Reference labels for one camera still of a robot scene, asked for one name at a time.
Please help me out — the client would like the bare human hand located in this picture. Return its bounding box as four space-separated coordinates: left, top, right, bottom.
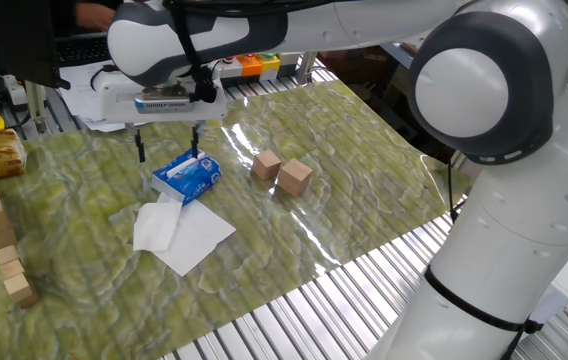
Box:
74 2 116 33

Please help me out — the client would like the aluminium frame post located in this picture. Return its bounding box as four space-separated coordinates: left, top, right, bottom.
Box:
23 79 49 135

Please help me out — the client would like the orange button box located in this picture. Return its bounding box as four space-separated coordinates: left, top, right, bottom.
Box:
236 52 264 78

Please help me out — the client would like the stack of printed papers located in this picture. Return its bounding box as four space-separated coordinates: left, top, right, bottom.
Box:
57 59 140 134

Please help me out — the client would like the small wooden block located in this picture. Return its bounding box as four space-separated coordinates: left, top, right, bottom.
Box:
0 244 21 266
2 272 41 310
0 258 27 281

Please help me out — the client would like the blue tissue pack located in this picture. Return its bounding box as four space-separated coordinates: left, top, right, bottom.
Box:
150 148 224 206

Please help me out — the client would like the yellow button box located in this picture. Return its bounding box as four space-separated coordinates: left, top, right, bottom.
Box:
256 51 282 74

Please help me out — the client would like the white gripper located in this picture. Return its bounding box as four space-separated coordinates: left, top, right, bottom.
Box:
94 68 229 165

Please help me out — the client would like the black monitor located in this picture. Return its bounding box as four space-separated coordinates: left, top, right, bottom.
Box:
0 0 72 91

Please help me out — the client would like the white napkin in pack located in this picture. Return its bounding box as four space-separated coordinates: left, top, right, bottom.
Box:
166 152 206 180

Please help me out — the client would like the green marble pattern mat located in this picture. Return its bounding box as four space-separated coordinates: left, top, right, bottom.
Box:
0 79 473 360

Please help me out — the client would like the silver depth camera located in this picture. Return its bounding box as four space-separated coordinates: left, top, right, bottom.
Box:
133 84 196 115

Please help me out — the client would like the black cable tie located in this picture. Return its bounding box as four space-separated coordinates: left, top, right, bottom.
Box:
422 264 545 335

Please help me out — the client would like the black wrist strap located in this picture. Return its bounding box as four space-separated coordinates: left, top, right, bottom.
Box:
166 0 205 79

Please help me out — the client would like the white box with red button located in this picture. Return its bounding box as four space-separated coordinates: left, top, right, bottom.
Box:
212 55 243 82

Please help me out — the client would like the black keyboard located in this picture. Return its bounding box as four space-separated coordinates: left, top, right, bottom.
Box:
55 33 113 68

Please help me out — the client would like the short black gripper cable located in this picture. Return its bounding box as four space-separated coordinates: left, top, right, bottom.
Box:
88 63 121 92

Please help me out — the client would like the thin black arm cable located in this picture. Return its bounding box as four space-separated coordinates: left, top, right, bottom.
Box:
445 149 461 225

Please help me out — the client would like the wooden cube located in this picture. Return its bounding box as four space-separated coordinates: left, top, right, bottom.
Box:
276 157 315 198
250 148 283 182

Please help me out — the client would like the flat white napkin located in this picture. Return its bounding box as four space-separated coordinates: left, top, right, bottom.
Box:
151 198 238 278

